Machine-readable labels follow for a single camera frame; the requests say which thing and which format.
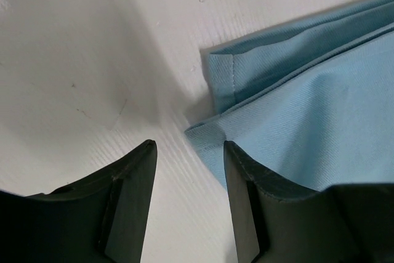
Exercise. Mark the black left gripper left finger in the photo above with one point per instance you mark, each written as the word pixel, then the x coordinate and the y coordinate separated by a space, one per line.
pixel 99 218

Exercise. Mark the light blue trousers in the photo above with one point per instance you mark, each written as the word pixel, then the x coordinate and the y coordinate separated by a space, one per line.
pixel 311 99

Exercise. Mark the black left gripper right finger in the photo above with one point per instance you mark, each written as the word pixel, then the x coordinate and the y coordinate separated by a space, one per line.
pixel 277 220

